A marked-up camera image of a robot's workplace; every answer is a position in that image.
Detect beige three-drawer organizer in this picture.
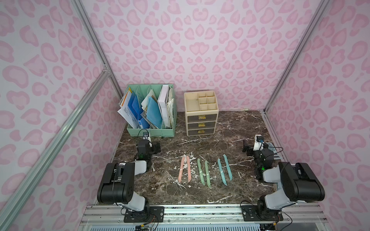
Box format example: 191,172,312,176
184,90,219,137

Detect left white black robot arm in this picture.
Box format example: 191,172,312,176
97,132,161,214

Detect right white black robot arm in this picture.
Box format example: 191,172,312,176
242,135,325,220

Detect pink fruit knife left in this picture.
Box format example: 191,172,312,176
178,156,186,184

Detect pink fruit knife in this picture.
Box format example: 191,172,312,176
178,156,186,184
186,156,191,182

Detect pink fruit knife right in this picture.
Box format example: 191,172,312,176
186,156,191,182

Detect green fruit knife right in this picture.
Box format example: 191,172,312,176
204,160,212,189

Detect green fruit knife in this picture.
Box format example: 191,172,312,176
204,160,212,189
197,158,205,185

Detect green fruit knife left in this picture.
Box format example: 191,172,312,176
197,158,205,185

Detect grey blue calculator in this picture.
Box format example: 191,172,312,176
266,142,283,160

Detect blue folders in organizer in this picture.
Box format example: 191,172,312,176
128,90,163,129

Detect green file organizer box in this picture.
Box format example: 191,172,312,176
125,84,177,137

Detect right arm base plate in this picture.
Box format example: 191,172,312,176
241,205,284,222

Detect aluminium front rail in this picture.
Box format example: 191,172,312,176
78,203,331,231

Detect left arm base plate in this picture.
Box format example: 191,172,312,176
123,206,165,223

